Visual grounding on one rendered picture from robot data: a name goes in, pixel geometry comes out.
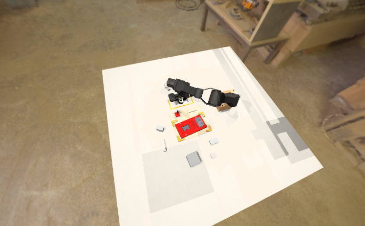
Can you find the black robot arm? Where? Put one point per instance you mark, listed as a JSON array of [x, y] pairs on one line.
[[216, 97]]

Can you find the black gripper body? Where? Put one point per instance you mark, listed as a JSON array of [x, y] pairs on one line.
[[173, 97]]

